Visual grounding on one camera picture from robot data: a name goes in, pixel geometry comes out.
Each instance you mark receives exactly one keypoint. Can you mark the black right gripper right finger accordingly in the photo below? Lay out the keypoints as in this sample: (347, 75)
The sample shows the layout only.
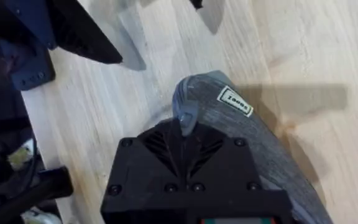
(222, 168)

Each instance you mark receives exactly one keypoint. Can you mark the blue soft zip bag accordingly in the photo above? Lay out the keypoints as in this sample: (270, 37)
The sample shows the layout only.
(266, 133)

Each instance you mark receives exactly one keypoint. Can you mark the black stand pole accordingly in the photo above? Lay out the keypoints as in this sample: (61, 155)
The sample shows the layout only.
(48, 185)

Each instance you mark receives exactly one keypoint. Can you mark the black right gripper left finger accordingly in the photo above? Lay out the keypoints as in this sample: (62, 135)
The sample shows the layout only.
(148, 168)

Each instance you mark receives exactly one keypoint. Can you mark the black base bracket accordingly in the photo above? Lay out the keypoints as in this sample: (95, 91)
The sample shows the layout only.
(33, 70)

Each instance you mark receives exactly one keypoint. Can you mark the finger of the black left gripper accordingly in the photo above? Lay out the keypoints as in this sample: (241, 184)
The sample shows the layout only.
(197, 3)

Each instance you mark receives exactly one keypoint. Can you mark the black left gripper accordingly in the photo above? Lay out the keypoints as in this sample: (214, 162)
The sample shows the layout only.
(33, 18)

